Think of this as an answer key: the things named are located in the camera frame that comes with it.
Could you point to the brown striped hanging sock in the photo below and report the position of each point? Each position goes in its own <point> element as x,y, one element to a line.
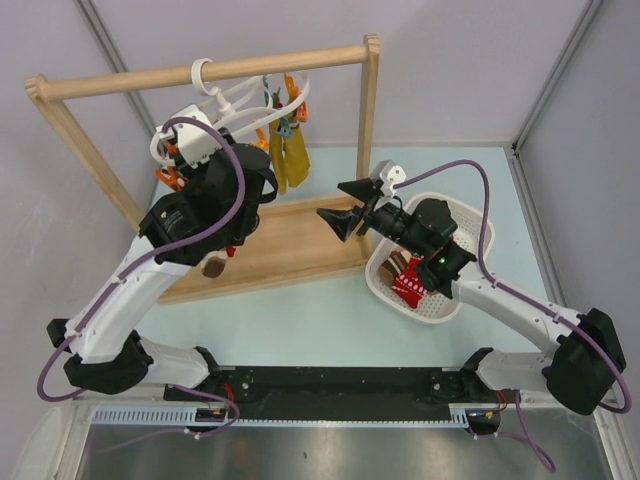
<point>213,264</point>

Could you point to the white slotted cable duct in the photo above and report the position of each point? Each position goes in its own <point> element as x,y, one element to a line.
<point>205,417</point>

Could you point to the brown striped sock in basket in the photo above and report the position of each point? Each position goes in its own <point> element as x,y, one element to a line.
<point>393,266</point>

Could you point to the yellow-orange peg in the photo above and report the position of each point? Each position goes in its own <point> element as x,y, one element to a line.
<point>261,140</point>

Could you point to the wooden clothes rack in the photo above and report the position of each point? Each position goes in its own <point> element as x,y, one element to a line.
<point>292,243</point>

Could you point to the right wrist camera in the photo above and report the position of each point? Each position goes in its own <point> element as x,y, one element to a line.
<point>385,176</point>

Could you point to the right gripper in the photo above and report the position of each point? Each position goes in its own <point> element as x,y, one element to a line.
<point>343,222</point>

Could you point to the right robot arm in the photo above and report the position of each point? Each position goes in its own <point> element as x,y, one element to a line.
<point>434,248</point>

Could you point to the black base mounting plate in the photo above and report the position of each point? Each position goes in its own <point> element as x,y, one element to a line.
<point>346,390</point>

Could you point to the orange clothes peg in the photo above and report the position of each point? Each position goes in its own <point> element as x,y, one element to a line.
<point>171,178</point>

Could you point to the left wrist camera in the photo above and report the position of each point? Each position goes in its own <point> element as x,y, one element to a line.
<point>194,145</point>

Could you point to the teal peg far side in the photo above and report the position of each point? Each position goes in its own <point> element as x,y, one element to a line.
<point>271,98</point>

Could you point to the white plastic clip hanger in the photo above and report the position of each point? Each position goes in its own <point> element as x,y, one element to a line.
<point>241,106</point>

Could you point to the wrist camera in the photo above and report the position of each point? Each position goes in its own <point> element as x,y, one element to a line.
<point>385,176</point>
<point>194,145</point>

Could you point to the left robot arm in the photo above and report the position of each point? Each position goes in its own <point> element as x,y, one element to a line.
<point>107,355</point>

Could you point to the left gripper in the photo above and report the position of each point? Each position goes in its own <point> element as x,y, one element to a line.
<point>192,175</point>

